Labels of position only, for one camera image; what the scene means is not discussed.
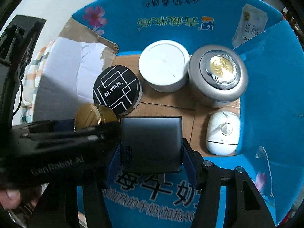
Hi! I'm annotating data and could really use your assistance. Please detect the dark grey square box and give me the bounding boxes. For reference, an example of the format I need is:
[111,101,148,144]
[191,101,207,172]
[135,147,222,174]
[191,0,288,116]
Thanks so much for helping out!
[120,116,183,174]

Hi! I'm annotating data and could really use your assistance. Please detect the person's left hand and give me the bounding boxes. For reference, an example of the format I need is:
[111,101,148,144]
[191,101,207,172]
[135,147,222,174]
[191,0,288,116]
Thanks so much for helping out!
[0,186,42,210]

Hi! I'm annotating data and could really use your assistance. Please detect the white egg-shaped device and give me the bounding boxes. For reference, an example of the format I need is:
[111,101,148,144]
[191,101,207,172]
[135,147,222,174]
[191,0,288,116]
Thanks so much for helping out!
[206,110,241,156]

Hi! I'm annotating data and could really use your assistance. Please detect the plaid checkered cloth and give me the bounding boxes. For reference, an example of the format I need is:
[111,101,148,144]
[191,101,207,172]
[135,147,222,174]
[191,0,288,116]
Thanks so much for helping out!
[20,40,57,124]

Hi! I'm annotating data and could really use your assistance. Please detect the black round Blank ME tin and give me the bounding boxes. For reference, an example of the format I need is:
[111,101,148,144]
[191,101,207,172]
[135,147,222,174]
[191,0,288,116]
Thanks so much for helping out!
[93,65,143,117]

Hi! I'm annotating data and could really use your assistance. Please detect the silver round tin gold emblem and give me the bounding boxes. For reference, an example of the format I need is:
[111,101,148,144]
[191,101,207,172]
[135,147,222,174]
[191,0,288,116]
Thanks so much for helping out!
[188,45,248,109]

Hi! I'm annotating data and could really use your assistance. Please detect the white round tin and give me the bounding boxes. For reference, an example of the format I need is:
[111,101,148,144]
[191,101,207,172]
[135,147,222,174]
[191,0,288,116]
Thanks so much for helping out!
[138,40,190,93]

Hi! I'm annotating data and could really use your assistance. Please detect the blue cardboard milk box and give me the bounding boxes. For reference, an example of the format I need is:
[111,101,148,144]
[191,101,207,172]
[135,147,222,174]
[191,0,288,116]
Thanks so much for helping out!
[33,0,304,224]

